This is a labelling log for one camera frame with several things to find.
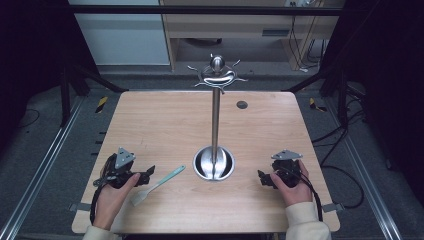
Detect black horizontal frame bar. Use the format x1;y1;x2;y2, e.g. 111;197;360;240
66;4;348;17

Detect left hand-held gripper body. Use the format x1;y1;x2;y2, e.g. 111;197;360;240
93;146;142;190

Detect stainless steel utensil stand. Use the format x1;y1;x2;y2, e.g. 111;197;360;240
187;53;250;183

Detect yellow-handled tool right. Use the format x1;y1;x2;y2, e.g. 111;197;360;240
308;97;328;113

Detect person's left hand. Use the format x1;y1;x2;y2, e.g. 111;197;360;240
92;172;142;232

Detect grey table bracket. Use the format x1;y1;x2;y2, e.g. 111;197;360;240
321;202;346;214
68;202;92;213

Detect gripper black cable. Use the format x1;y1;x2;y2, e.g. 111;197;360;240
89;181;106;226
289;165;325;223

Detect aluminium floor rail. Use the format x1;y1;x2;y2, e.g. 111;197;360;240
0;95;86;240
323;97;405;240

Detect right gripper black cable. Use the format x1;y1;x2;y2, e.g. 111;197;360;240
289;165;325;223

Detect person's right hand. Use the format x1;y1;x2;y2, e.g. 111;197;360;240
269;159;314;208

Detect white cabinet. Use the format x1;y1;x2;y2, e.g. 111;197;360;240
67;0;172;67

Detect black yellow striped tape piece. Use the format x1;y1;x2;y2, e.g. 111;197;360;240
95;96;109;115

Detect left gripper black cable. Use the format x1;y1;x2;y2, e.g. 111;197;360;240
89;181;106;226

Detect black floor cables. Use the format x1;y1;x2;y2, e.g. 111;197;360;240
311;83;368;210

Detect light wooden desk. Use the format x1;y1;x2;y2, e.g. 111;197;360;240
159;0;346;72

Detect teal handled silicone spatula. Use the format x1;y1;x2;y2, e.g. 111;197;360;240
129;164;187;207

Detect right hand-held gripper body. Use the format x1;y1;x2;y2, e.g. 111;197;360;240
270;148;304;189

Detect black metal frame stand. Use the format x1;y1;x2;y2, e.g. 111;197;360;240
58;63;130;128
280;66;352;130

